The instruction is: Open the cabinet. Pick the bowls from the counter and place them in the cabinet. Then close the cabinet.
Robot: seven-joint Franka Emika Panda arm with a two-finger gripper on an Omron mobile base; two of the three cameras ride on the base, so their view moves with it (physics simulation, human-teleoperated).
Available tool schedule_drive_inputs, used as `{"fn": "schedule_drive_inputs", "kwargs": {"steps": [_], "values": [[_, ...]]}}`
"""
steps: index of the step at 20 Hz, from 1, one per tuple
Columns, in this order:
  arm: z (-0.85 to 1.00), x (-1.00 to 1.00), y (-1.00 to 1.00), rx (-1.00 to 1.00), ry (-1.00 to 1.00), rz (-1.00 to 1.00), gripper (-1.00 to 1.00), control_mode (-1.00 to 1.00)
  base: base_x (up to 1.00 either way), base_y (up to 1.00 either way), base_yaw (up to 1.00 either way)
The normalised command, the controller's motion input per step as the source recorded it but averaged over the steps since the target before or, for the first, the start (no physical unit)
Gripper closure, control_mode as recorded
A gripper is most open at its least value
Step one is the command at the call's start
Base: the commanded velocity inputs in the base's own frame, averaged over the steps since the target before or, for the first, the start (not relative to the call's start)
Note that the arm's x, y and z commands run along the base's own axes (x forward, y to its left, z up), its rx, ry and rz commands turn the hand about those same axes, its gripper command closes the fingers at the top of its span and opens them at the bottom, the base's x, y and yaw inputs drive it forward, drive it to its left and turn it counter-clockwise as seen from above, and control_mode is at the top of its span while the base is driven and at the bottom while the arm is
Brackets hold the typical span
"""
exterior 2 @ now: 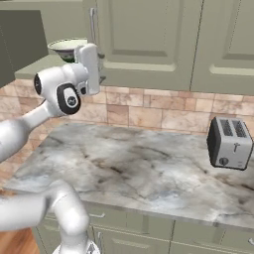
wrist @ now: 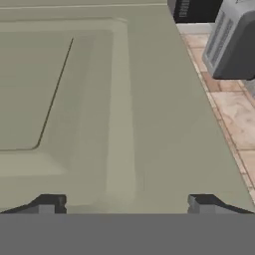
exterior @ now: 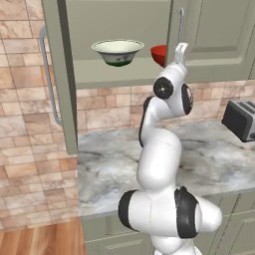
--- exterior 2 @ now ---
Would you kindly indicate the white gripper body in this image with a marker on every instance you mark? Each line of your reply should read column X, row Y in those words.
column 92, row 69

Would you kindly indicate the silver and black toaster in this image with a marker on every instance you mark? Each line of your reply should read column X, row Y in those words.
column 229, row 145

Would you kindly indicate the open green cabinet door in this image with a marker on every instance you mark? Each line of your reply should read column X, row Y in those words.
column 20, row 43

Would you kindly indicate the narrow green base cabinet door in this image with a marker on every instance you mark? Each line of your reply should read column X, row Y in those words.
column 46, row 236

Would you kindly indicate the wide green drawer front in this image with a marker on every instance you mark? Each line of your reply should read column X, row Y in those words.
column 132, row 222

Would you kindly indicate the green and white bowl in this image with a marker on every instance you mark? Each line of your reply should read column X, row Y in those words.
column 64, row 49

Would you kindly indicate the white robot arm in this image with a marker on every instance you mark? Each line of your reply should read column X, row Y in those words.
column 63, row 84

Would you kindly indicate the green wall cabinet carcass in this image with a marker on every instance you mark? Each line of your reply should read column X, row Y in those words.
column 36, row 68

